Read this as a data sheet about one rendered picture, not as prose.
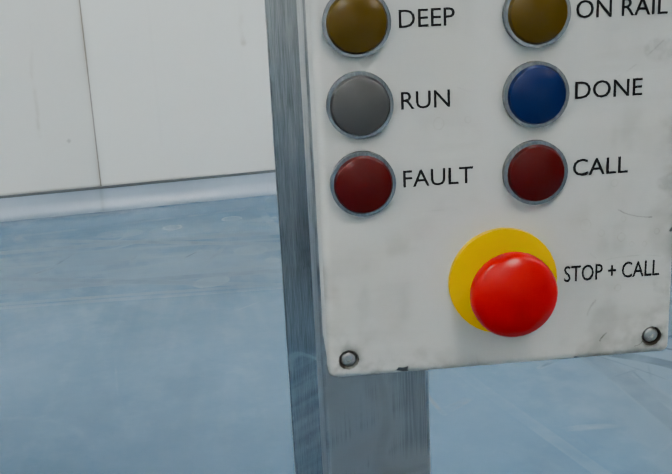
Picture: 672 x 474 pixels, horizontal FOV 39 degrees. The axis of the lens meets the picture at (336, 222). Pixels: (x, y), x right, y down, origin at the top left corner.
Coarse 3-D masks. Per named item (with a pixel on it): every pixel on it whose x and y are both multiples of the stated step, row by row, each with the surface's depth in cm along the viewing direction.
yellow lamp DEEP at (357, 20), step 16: (336, 0) 41; (352, 0) 41; (368, 0) 41; (336, 16) 41; (352, 16) 41; (368, 16) 41; (384, 16) 41; (336, 32) 41; (352, 32) 41; (368, 32) 41; (384, 32) 41; (352, 48) 41; (368, 48) 42
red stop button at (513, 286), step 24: (504, 264) 43; (528, 264) 43; (480, 288) 43; (504, 288) 43; (528, 288) 43; (552, 288) 43; (480, 312) 43; (504, 312) 43; (528, 312) 43; (552, 312) 44; (504, 336) 44
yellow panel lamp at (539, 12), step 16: (512, 0) 42; (528, 0) 42; (544, 0) 42; (560, 0) 42; (512, 16) 42; (528, 16) 42; (544, 16) 42; (560, 16) 42; (528, 32) 42; (544, 32) 42
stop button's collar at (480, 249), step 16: (480, 240) 45; (496, 240) 45; (512, 240) 45; (528, 240) 45; (464, 256) 45; (480, 256) 45; (544, 256) 45; (464, 272) 45; (576, 272) 46; (592, 272) 46; (640, 272) 46; (464, 288) 45; (464, 304) 46
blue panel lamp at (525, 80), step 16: (512, 80) 43; (528, 80) 42; (544, 80) 43; (560, 80) 43; (512, 96) 43; (528, 96) 43; (544, 96) 43; (560, 96) 43; (512, 112) 43; (528, 112) 43; (544, 112) 43
